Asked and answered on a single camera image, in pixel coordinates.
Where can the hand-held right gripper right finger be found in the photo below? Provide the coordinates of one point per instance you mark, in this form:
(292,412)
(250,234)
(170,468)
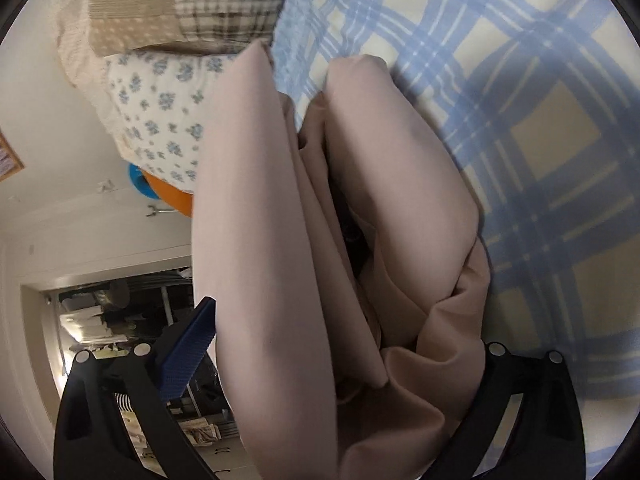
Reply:
(496,366)

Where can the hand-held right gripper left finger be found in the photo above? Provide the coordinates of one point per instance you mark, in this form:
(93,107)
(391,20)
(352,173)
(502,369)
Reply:
(187,355)

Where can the large pink garment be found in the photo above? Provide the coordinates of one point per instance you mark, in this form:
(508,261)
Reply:
(260,260)

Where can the striped cloth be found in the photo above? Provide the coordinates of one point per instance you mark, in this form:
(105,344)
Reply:
(122,401)

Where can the orange round object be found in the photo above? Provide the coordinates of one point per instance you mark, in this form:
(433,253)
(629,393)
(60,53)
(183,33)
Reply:
(175,197)

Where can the blue round object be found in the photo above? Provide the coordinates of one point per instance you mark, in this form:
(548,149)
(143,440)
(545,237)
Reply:
(136,180)

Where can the white floral pillow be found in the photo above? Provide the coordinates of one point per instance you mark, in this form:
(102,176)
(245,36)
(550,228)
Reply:
(150,110)

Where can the blue plaid blanket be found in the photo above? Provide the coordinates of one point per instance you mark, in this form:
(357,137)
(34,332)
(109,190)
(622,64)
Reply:
(500,60)

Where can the beige patchwork quilt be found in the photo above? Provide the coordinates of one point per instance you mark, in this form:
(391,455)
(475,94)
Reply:
(150,10)

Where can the metal wall hook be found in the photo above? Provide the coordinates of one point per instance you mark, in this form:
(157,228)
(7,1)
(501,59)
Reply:
(154,210)

